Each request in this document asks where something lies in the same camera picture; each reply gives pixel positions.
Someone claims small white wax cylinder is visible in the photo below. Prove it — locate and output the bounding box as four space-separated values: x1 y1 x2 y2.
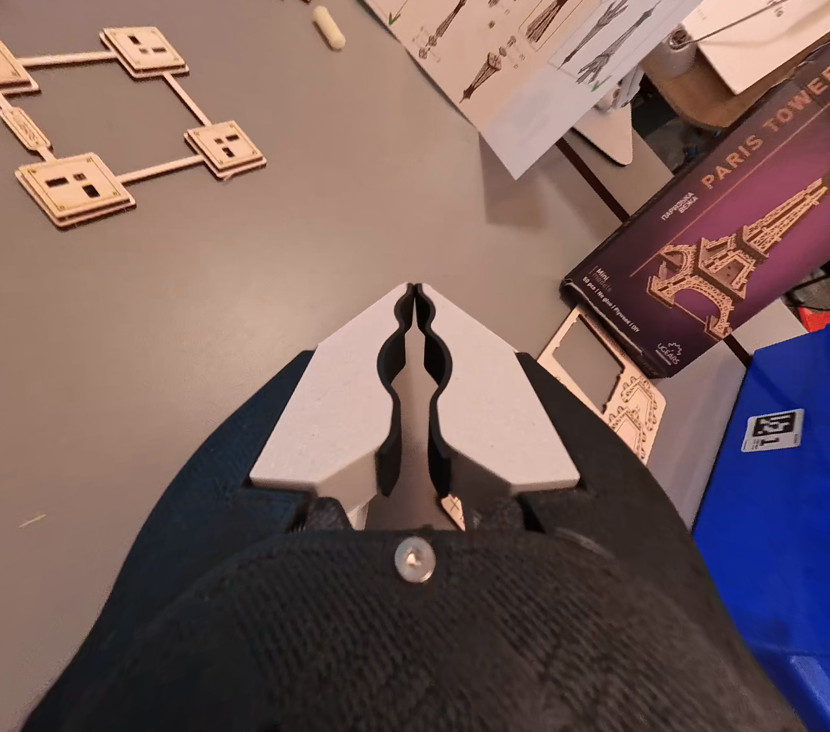
313 5 346 51

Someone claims laser-cut wooden parts sheet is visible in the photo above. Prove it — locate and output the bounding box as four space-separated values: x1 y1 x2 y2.
433 304 669 533

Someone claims white roll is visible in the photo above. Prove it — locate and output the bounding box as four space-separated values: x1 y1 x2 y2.
645 29 698 81

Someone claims grey desk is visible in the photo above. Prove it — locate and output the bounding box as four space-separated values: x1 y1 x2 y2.
0 0 756 732

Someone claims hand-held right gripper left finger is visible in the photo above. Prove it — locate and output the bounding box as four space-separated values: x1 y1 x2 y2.
248 282 417 531

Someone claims thin metal wire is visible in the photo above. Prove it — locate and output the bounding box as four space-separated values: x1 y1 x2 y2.
674 0 830 49

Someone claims dark tower model kit box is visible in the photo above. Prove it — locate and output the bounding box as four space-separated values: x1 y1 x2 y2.
561 48 830 379

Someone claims white flat board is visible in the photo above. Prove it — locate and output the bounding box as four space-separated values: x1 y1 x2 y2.
571 67 649 165

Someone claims blue plastic bin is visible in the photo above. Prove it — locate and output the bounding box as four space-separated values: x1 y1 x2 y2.
693 324 830 732

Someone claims wooden four-pad base frame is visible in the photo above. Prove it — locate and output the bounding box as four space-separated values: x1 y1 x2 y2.
0 25 268 229

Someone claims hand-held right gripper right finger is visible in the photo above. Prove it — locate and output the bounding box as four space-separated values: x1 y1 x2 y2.
414 282 581 506

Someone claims brown cardboard piece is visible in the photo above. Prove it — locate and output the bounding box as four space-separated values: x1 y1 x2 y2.
638 41 830 130

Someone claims printed assembly instruction sheet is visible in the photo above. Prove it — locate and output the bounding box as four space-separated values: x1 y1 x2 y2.
279 0 811 181

